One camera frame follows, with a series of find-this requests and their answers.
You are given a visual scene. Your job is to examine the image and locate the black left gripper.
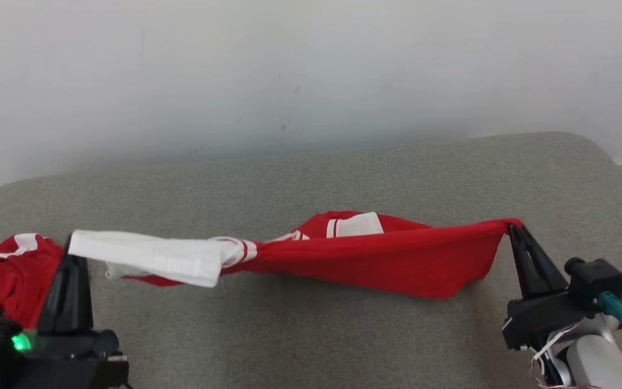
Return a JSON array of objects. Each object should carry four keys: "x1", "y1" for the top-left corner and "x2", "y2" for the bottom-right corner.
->
[{"x1": 0, "y1": 239, "x2": 129, "y2": 389}]

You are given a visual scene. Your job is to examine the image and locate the red shorts with Bulls print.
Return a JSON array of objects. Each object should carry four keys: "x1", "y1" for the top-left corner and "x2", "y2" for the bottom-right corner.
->
[{"x1": 0, "y1": 233, "x2": 66, "y2": 331}]

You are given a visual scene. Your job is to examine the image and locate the red white jersey top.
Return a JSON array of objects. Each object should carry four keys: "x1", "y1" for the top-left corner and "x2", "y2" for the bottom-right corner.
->
[{"x1": 67, "y1": 211, "x2": 523, "y2": 300}]

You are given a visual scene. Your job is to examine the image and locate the thin red white wire bundle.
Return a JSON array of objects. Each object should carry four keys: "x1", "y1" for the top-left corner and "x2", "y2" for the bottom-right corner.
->
[{"x1": 530, "y1": 320, "x2": 584, "y2": 389}]

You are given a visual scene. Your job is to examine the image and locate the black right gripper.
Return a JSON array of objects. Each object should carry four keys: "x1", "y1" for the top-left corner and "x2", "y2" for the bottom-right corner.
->
[{"x1": 502, "y1": 225, "x2": 604, "y2": 351}]

